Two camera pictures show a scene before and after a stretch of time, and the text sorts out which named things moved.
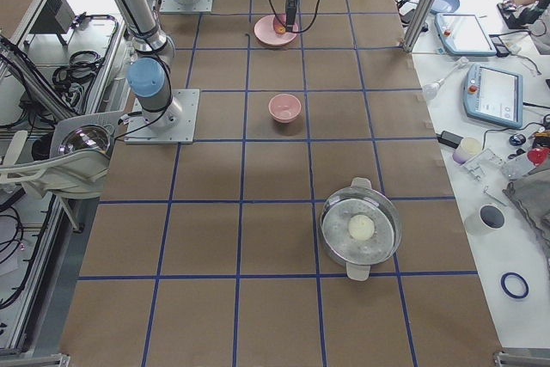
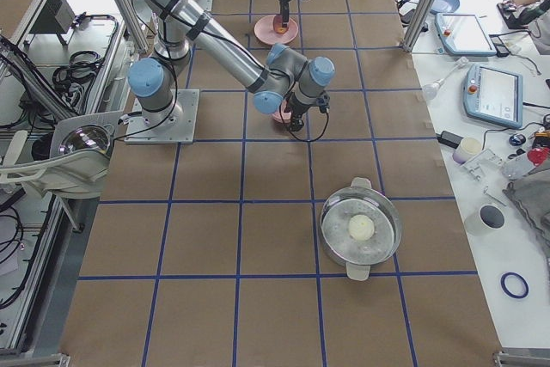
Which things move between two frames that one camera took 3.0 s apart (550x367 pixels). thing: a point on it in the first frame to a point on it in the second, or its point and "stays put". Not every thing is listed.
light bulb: x=430 y=90 stays put
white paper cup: x=489 y=217 stays put
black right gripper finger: x=291 y=12 to x=295 y=123
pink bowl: x=284 y=107 stays put
